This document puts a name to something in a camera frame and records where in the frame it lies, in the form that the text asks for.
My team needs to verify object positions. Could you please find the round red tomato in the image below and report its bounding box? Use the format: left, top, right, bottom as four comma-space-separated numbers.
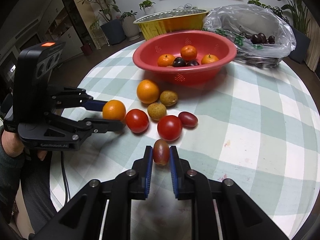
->
157, 115, 183, 141
125, 109, 149, 133

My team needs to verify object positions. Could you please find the person's left hand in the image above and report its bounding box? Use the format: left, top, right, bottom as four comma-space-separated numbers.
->
1, 129, 48, 161

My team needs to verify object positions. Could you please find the clear plastic bag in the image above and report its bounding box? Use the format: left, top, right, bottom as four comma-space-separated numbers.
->
202, 4, 297, 68

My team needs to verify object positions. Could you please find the white cupboard unit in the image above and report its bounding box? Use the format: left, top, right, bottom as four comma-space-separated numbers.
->
0, 0, 83, 63

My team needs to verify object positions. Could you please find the dark red grape tomato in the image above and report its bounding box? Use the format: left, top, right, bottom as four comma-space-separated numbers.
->
153, 139, 170, 166
178, 111, 198, 127

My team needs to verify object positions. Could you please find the pile of dark cherries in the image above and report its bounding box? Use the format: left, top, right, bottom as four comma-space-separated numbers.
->
246, 32, 275, 45

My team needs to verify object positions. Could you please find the gold foil pan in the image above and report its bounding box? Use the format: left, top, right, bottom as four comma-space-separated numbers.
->
133, 9, 209, 41

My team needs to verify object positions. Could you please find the bushy plant in white pot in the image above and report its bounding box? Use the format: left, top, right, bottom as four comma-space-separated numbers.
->
265, 4, 288, 20

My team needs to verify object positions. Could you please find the white wire plant stand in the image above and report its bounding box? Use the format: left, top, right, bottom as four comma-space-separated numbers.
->
89, 22, 108, 49

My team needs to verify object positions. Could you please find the black cable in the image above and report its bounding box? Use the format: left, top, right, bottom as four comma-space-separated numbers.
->
60, 151, 70, 205

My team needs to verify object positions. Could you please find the red plastic colander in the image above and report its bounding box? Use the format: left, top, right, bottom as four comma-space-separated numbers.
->
132, 30, 237, 85

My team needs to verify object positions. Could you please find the beige curtain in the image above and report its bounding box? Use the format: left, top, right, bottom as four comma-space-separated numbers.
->
304, 12, 320, 73

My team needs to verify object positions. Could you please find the plant in grey tall pot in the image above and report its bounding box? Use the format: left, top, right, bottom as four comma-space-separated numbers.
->
119, 10, 140, 40

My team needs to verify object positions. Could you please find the dark slotted basket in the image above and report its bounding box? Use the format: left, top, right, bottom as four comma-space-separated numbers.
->
235, 54, 285, 69

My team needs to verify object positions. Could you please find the orange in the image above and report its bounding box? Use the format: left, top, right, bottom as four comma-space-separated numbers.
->
180, 45, 198, 61
157, 54, 176, 67
136, 79, 160, 104
201, 54, 219, 65
102, 100, 127, 121

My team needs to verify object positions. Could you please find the tall plant in blue pot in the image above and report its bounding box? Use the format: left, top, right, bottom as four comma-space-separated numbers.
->
77, 0, 127, 46

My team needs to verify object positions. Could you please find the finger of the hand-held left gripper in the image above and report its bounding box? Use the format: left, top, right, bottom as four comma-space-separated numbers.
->
46, 112, 125, 137
49, 86, 107, 112

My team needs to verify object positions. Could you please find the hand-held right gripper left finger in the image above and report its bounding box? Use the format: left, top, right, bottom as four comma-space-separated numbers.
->
32, 145, 154, 240

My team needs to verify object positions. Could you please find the person's left forearm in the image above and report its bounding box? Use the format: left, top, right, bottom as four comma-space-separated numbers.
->
0, 145, 59, 224

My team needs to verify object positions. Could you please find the large-leaf plant in blue pot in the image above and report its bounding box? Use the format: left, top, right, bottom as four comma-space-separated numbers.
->
271, 0, 312, 64

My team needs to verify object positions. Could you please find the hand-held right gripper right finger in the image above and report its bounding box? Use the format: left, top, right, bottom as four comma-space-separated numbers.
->
170, 145, 288, 240

